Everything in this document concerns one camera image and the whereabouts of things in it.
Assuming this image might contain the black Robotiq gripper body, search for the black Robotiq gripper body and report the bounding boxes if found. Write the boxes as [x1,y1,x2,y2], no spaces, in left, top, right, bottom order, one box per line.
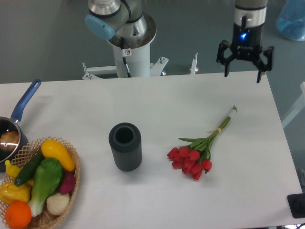
[231,23,264,62]

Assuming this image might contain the red tulip bouquet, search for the red tulip bouquet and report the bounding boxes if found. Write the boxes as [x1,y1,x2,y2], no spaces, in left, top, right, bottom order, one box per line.
[167,106,237,181]

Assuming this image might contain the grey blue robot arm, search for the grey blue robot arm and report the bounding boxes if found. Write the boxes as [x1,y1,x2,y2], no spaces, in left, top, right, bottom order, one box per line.
[84,0,274,83]

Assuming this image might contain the blue plastic bag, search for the blue plastic bag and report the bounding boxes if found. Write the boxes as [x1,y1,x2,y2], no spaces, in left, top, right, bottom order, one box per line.
[276,0,305,41]

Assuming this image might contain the dark grey ribbed vase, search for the dark grey ribbed vase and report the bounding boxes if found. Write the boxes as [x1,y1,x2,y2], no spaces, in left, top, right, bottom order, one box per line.
[108,122,142,172]

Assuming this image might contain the black device at edge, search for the black device at edge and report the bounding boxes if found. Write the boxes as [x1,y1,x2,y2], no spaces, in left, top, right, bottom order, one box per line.
[287,193,305,219]

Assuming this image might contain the yellow squash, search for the yellow squash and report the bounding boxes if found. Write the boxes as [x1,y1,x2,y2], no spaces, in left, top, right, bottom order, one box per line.
[41,139,76,172]

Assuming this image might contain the green bok choy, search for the green bok choy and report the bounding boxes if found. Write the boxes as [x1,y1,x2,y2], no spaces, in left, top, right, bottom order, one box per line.
[28,158,63,217]

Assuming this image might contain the dark green cucumber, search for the dark green cucumber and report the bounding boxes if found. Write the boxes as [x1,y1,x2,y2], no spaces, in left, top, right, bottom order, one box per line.
[14,151,45,186]

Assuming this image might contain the white garlic bulb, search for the white garlic bulb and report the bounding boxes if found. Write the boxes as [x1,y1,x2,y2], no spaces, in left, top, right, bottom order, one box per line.
[46,193,70,216]

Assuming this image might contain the browned bread in pan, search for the browned bread in pan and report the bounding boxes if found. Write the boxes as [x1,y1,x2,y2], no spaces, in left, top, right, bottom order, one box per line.
[0,131,19,151]

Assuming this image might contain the woven wicker basket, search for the woven wicker basket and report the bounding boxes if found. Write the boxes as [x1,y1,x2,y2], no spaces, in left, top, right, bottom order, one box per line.
[0,136,81,229]

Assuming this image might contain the small yellow banana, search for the small yellow banana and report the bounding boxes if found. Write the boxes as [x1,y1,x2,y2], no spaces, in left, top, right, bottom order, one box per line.
[5,160,21,179]

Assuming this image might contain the yellow bell pepper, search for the yellow bell pepper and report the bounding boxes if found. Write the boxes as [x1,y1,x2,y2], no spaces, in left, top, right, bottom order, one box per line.
[0,182,31,205]

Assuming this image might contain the orange fruit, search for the orange fruit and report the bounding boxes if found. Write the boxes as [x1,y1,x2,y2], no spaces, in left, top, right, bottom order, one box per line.
[5,201,32,229]

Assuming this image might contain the white frame at right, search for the white frame at right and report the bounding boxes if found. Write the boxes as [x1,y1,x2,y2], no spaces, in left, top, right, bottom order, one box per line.
[281,82,305,128]

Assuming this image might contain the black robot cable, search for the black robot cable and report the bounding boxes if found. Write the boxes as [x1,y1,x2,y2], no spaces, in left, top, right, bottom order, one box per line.
[120,37,132,78]

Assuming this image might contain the blue handled saucepan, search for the blue handled saucepan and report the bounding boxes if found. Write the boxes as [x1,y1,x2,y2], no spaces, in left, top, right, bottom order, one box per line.
[0,79,41,172]

